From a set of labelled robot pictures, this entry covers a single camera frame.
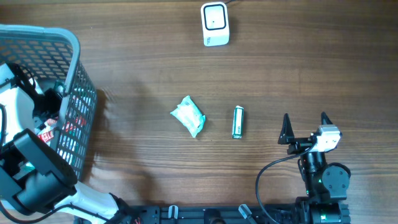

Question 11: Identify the red white packet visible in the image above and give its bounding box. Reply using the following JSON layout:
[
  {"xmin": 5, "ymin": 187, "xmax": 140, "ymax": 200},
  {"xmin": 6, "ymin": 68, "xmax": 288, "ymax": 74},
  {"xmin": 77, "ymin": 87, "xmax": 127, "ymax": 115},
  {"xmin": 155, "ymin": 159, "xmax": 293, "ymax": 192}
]
[{"xmin": 37, "ymin": 116, "xmax": 86, "ymax": 144}]

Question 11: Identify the small green white box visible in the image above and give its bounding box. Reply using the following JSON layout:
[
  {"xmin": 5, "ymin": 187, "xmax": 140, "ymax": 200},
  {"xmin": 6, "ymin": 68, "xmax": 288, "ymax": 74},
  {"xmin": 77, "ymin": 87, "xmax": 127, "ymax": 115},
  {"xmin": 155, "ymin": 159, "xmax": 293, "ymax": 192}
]
[{"xmin": 231, "ymin": 106, "xmax": 244, "ymax": 139}]

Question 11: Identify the light green wipes packet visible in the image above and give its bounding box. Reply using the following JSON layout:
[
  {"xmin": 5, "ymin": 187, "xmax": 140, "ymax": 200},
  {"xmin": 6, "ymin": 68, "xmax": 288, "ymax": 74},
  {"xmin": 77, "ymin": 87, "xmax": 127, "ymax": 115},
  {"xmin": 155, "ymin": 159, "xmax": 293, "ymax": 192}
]
[{"xmin": 170, "ymin": 95, "xmax": 206, "ymax": 138}]

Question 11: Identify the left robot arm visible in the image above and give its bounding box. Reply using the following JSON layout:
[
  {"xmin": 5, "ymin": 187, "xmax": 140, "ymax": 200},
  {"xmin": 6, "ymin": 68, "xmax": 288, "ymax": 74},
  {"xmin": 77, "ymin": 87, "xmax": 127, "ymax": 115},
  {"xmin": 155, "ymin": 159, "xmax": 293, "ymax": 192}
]
[{"xmin": 1, "ymin": 63, "xmax": 137, "ymax": 223}]

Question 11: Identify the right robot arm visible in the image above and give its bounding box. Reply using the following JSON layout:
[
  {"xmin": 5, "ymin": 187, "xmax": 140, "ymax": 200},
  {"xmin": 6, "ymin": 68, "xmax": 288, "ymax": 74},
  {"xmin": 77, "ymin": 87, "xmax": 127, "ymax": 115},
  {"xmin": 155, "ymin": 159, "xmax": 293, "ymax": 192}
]
[{"xmin": 278, "ymin": 113, "xmax": 351, "ymax": 223}]

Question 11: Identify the white barcode scanner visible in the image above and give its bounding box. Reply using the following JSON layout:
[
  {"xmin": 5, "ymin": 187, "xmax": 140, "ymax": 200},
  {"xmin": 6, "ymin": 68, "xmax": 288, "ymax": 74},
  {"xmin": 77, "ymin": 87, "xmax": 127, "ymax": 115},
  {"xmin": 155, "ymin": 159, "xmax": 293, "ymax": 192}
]
[{"xmin": 200, "ymin": 2, "xmax": 230, "ymax": 47}]

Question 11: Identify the grey plastic mesh basket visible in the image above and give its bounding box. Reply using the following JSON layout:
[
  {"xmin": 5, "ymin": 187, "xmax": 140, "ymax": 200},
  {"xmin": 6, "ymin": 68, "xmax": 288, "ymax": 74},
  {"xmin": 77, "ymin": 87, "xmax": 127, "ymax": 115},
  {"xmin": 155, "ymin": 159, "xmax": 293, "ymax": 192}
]
[{"xmin": 1, "ymin": 24, "xmax": 97, "ymax": 179}]

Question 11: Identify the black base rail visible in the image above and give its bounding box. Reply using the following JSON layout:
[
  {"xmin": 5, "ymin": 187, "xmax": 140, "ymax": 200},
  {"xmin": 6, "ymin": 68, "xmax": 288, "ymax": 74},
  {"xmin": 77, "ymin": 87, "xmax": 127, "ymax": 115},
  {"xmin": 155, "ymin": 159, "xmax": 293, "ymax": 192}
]
[{"xmin": 74, "ymin": 204, "xmax": 351, "ymax": 224}]

